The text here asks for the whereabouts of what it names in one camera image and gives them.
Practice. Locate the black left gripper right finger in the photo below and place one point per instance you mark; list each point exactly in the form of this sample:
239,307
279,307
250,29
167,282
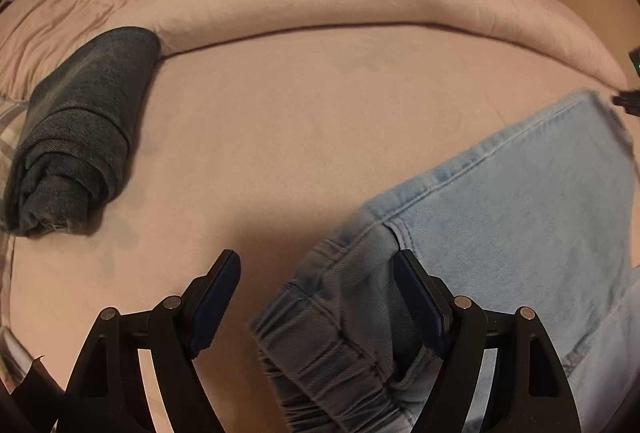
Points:
529,390

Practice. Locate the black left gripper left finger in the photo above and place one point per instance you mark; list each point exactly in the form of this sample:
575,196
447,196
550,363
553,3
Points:
106,391

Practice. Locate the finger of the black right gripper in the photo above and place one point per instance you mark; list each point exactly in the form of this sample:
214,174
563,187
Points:
629,101

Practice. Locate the light blue denim pants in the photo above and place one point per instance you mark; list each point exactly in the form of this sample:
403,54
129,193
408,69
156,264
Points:
539,214

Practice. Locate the folded dark grey pants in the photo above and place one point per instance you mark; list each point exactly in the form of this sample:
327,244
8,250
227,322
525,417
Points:
78,134

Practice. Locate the pink bed sheet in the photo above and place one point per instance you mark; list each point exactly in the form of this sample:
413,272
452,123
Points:
263,146

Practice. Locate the plaid pillow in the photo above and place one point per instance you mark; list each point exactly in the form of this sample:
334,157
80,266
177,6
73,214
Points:
12,119

